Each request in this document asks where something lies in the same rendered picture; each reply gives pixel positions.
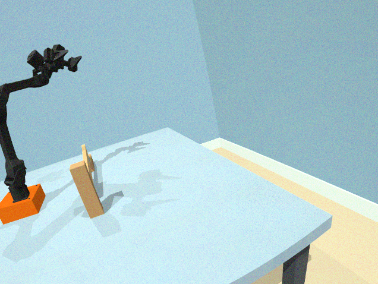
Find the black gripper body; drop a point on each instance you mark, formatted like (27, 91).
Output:
(52, 66)

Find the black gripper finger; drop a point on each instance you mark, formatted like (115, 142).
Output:
(74, 61)
(57, 55)

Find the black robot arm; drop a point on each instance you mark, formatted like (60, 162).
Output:
(15, 167)

